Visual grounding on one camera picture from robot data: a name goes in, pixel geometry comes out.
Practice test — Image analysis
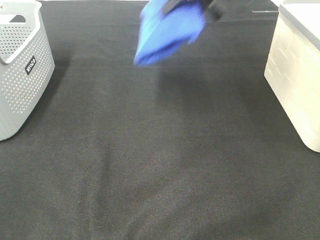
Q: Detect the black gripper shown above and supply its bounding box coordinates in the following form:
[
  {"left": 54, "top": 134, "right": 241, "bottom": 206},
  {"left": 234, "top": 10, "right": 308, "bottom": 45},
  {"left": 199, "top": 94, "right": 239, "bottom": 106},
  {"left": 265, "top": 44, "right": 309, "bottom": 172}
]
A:
[{"left": 162, "top": 0, "right": 225, "bottom": 20}]

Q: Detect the grey perforated plastic basket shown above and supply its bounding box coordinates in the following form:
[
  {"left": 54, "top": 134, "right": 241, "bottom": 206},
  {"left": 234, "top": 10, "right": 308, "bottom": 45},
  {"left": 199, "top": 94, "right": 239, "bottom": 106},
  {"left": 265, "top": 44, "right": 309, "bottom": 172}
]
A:
[{"left": 0, "top": 0, "right": 55, "bottom": 141}]

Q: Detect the white plastic storage bin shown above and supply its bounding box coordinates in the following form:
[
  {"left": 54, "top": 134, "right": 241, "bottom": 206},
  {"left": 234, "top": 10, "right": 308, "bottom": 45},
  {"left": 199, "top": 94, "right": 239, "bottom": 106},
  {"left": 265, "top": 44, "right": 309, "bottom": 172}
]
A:
[{"left": 264, "top": 0, "right": 320, "bottom": 152}]

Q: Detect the blue towel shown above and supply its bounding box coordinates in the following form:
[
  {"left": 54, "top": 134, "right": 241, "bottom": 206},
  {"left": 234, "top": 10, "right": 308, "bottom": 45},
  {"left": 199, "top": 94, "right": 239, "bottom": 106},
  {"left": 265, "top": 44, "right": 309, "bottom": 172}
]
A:
[{"left": 133, "top": 0, "right": 206, "bottom": 66}]

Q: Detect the black table cloth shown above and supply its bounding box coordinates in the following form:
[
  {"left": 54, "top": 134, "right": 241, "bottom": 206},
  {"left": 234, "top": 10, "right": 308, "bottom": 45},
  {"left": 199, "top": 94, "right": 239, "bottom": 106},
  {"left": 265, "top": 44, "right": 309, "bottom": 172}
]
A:
[{"left": 0, "top": 0, "right": 320, "bottom": 240}]

